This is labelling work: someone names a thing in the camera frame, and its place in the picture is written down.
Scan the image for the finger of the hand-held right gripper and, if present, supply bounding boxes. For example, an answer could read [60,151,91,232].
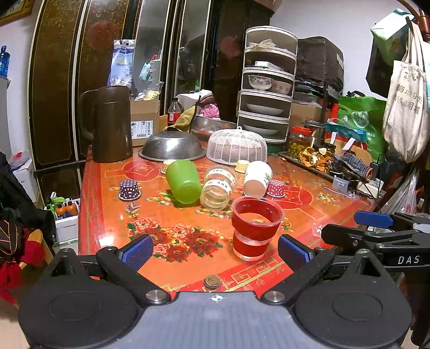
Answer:
[354,211,430,232]
[321,224,430,252]

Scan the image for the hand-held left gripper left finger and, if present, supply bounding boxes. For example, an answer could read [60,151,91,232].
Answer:
[50,234,171,307]

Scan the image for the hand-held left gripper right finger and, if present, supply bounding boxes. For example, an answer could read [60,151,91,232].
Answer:
[261,234,392,305]

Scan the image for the red clear plastic cup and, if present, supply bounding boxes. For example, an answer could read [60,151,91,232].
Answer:
[231,196,285,261]

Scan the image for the purple polka dot cupcake cup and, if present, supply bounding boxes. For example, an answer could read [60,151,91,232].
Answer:
[119,179,142,201]

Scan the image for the red polka dot cupcake cup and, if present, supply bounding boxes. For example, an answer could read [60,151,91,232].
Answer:
[266,179,286,198]

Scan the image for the white floral paper cup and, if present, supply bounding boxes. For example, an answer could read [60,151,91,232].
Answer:
[243,161,273,197]

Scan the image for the green plastic cup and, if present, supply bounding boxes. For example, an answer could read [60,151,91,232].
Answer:
[165,159,203,205]

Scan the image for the metal cup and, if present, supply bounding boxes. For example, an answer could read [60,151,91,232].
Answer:
[304,120,325,147]

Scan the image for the white plastic bag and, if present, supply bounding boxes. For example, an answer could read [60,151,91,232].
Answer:
[379,168,421,233]

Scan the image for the dark knitted cloth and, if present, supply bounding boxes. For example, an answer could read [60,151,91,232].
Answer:
[334,152,374,182]

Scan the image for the white box of bottles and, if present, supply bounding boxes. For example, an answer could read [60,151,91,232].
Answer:
[45,192,81,243]

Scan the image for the black tray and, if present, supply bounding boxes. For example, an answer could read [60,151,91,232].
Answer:
[279,151,361,184]

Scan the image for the dried orange peels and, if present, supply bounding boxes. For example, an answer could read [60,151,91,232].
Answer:
[299,147,336,169]

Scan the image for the clear glass jar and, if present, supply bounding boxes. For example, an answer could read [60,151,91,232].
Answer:
[200,167,237,211]

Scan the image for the green shopping bag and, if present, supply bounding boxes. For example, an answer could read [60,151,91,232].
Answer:
[337,96,388,164]

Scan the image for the red lid pickle jar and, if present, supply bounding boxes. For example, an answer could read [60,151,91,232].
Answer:
[287,126,313,158]

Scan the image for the beige canvas tote bag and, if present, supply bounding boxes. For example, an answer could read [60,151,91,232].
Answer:
[383,20,430,164]

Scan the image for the steel colander bowl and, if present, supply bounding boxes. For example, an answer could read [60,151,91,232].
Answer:
[138,131,207,161]

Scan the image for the white plastic food cover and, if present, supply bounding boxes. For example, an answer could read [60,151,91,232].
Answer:
[206,127,268,166]

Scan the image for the black and red jacket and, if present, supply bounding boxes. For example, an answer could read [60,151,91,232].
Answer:
[0,151,56,303]

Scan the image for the brown plastic pitcher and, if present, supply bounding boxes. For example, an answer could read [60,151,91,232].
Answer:
[78,85,134,163]

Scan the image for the white cardboard box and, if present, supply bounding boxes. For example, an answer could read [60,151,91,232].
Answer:
[10,157,40,202]

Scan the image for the olive cloth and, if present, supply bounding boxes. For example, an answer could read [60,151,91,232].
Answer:
[163,106,199,133]

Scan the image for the steel basin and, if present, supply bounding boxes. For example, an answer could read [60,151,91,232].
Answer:
[190,116,243,141]

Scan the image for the red label soda bottle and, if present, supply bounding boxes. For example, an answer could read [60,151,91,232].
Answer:
[167,97,184,127]

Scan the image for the white plate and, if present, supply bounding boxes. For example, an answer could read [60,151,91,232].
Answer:
[246,103,284,117]

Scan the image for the red patterned bowl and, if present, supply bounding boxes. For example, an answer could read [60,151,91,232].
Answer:
[270,80,293,95]

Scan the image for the pink cloth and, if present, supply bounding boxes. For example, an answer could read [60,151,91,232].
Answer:
[201,90,221,119]

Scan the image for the black cloth covered appliance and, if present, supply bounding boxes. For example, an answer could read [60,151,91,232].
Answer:
[296,36,345,98]

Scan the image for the green and black paper bag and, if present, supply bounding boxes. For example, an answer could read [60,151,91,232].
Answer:
[366,8,415,99]

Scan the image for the blue floral bowl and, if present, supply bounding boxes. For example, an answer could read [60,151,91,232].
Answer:
[248,75,273,91]

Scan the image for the stacked mesh food rack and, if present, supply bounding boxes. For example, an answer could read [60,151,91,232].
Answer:
[237,26,298,144]

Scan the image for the blue snack packet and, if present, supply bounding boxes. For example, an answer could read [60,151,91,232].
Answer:
[107,39,137,88]

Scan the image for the dark lacquered cabinet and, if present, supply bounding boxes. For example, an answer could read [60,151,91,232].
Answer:
[28,0,279,203]

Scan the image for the blue plastic bottle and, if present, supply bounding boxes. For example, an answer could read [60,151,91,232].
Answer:
[0,45,10,78]

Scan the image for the gold picture frame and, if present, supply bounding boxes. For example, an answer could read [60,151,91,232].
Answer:
[0,0,35,27]

